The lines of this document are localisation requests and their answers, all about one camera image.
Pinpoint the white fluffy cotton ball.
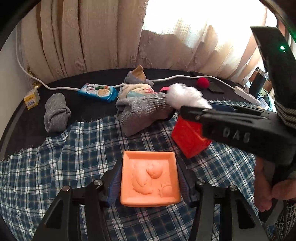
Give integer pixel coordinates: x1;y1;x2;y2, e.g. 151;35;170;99
166;83;212;110

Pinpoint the large grey knit sock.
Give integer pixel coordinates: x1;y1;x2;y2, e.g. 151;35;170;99
116;92;176;137

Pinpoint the orange embossed rubber block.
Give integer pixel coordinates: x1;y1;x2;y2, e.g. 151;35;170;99
120;151;181;207

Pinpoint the blue cracker packet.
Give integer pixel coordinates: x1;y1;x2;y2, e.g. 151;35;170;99
77;83;118;103

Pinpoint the person's hand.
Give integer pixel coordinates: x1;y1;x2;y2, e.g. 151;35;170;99
254;157;296;212

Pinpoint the red embossed rubber block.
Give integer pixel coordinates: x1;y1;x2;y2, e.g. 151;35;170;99
171;116;212;159

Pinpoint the black tumbler cup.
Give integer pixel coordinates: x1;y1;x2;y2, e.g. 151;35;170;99
249;70;266;97

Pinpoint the small black pad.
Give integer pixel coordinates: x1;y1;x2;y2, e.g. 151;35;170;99
208;82;224;94

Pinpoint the red pompom ball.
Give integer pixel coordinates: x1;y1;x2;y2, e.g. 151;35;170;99
196;77;210;89

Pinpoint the white power strip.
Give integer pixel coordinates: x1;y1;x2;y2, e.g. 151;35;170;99
234;86;261;106

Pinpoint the pink twisted toy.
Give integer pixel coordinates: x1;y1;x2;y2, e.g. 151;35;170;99
159;86;170;93

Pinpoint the blue plaid cloth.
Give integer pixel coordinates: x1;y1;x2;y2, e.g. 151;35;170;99
1;114;258;240

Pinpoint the grey and tan sock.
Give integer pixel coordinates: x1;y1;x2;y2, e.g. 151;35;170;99
124;65;154;87

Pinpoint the cream and teal sock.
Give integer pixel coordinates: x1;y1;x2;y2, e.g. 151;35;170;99
117;83;154;100

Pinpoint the small yellow box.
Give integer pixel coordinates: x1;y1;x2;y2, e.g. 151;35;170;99
23;87;40;110

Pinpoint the gold curtain tassel bell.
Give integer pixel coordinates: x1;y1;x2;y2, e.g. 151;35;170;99
27;66;42;88

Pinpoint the beige curtain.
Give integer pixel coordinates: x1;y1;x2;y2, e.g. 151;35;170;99
18;1;276;83

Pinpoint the white power cable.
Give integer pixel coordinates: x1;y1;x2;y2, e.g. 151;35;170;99
16;22;239;91

